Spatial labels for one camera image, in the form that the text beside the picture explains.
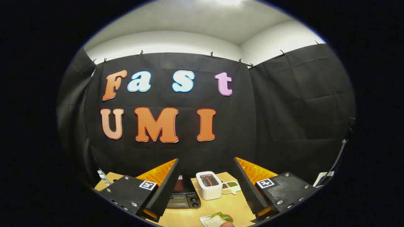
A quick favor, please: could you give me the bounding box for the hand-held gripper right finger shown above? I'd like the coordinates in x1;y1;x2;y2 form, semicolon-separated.
234;157;318;221

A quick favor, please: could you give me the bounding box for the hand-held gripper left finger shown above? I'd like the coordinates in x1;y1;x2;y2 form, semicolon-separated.
95;158;180;223

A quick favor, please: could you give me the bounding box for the black toaster oven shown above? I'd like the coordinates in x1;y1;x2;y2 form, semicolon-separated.
166;174;201;209

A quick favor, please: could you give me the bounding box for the bread and lettuce sandwich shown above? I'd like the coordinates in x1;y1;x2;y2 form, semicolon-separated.
205;212;235;227

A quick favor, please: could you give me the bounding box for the white pop-up toaster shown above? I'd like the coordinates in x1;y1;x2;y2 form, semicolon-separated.
196;171;223;201

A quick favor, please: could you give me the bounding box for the white divided dish of beans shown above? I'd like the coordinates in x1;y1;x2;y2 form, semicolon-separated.
222;181;241;195

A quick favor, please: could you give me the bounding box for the white bottle with green label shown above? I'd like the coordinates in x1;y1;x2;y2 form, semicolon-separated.
97;170;111;186

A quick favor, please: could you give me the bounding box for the row of black cloth clips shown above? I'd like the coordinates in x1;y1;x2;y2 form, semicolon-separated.
92;40;321;68

